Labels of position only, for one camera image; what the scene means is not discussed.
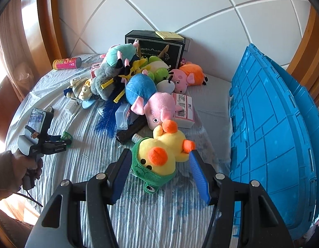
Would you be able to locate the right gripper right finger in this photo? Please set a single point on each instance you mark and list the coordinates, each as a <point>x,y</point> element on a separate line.
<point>261,225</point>

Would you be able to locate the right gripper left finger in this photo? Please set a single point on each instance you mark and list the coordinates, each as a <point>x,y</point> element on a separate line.
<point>73,205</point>

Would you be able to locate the clear plastic box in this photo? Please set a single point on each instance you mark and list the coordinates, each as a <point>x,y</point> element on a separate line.
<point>122,116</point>

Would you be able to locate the yellow duck plush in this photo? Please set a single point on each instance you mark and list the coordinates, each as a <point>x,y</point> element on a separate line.
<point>154,159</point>

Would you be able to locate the person left hand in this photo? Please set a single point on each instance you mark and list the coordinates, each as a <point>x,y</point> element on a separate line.
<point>13,168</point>

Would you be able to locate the small white box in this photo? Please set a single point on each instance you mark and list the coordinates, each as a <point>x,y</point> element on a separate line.
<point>71,107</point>

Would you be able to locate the small sailor doll plush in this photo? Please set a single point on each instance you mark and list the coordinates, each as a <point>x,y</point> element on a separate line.
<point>79,89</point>

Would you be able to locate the blue bottle brush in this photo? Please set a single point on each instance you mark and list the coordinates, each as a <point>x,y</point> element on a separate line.
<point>107,121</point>

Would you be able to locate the striped bed sheet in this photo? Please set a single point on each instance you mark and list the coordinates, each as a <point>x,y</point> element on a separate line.
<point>175,216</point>

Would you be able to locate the pink snack can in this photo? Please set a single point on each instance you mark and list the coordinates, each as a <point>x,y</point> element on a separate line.
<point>67,63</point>

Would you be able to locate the grey plush toy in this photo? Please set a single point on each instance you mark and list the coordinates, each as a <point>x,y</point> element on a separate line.
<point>102,75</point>

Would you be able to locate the blue plastic storage crate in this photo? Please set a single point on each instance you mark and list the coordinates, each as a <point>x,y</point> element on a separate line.
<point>275,138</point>

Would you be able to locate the small white bottle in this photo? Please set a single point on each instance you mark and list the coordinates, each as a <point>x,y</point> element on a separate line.
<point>136,138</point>

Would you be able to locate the black umbrella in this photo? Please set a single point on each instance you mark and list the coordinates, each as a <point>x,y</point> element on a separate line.
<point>123,136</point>

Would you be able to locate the blue shirt pig plush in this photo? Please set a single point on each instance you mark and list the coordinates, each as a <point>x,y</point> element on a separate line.
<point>141,93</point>

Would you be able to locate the teal pig plush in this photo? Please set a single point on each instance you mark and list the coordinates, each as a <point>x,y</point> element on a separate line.
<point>120,52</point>

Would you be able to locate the pink white tissue pack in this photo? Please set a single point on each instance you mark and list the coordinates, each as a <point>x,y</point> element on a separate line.
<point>185,117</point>

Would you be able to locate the green frog plush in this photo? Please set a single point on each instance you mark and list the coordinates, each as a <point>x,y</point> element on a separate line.
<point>157,69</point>

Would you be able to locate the black gift box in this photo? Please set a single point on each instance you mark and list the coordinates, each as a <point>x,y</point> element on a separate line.
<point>151,44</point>

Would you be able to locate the orange dress pig plush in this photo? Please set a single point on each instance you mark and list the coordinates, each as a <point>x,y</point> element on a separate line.
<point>189,74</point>

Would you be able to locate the yellow paper pad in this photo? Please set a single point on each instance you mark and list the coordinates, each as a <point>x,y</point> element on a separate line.
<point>169,36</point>

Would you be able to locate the wooden door frame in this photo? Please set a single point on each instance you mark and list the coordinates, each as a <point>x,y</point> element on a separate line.
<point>304,66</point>

